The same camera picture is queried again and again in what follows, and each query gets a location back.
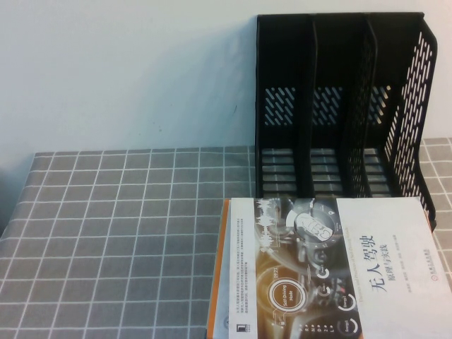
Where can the white orange ROS2 book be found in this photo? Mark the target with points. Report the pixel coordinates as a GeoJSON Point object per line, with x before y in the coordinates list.
{"type": "Point", "coordinates": [222, 226]}

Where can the black plastic book stand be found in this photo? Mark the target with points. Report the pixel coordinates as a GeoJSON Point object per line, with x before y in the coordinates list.
{"type": "Point", "coordinates": [282, 53]}

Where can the grey checked tablecloth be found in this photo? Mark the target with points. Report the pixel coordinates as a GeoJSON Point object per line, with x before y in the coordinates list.
{"type": "Point", "coordinates": [106, 219]}

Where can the white self-driving car book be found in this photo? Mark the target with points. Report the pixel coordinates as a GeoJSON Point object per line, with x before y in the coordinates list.
{"type": "Point", "coordinates": [370, 265]}

